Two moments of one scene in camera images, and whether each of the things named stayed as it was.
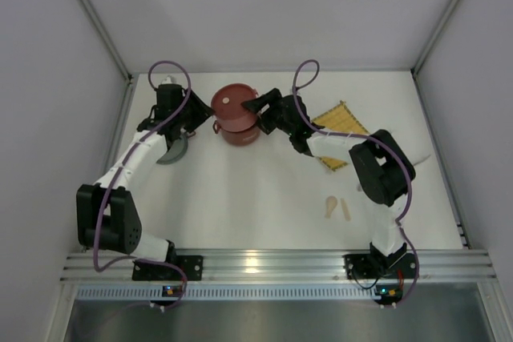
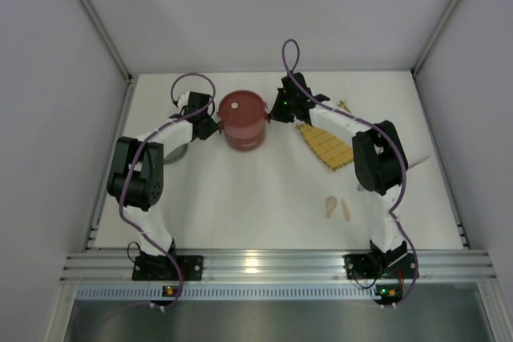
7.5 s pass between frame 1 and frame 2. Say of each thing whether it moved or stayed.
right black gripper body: moved
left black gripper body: moved
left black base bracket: stayed
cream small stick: stayed
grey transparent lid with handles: stayed
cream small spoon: stayed
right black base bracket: stayed
